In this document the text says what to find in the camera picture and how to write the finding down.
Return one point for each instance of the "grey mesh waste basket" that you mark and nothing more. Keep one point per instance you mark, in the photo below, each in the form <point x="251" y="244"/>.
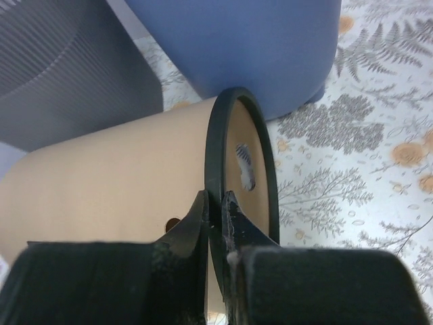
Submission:
<point x="69" y="68"/>

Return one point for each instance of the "floral table cloth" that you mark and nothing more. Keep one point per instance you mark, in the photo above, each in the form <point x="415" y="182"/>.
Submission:
<point x="347" y="91"/>

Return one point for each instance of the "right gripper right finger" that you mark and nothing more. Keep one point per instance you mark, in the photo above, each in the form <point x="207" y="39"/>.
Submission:
<point x="266" y="283"/>

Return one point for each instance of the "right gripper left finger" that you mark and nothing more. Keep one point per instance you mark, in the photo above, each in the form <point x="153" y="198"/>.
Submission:
<point x="160" y="282"/>

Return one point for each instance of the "beige bin with black rim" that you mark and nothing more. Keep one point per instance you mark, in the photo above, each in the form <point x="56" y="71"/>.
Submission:
<point x="136" y="181"/>

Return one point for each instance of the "blue plastic bucket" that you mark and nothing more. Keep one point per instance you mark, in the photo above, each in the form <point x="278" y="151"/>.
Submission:
<point x="243" y="50"/>

